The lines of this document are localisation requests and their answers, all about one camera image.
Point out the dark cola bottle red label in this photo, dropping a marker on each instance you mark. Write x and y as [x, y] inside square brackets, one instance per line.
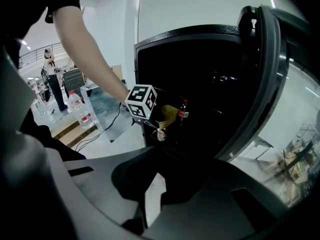
[183, 112]

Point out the person's left forearm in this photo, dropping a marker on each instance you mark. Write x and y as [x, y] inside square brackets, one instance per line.
[85, 56]

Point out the clear plastic water bottle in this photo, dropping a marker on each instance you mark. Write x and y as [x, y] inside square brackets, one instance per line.
[81, 109]

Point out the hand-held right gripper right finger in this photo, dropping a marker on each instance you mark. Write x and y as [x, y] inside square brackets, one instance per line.
[185, 179]

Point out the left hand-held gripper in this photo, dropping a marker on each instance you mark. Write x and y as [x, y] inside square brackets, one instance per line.
[140, 100]

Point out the grey floor mat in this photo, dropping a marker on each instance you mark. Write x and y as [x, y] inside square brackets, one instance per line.
[110, 114]

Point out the wooden platform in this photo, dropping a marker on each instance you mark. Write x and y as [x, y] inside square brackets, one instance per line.
[75, 134]

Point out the black fridge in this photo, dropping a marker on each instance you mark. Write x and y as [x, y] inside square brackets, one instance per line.
[190, 84]

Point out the yellow container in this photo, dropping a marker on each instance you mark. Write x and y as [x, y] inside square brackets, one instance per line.
[168, 114]

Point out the black glass fridge door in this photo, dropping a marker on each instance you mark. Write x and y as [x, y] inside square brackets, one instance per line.
[272, 89]

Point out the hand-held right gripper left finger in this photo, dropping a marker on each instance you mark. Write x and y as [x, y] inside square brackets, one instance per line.
[130, 179]

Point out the metal railing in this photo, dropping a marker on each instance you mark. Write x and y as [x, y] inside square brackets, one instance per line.
[40, 54]

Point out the small sauce jar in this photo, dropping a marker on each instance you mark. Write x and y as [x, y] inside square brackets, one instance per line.
[161, 135]

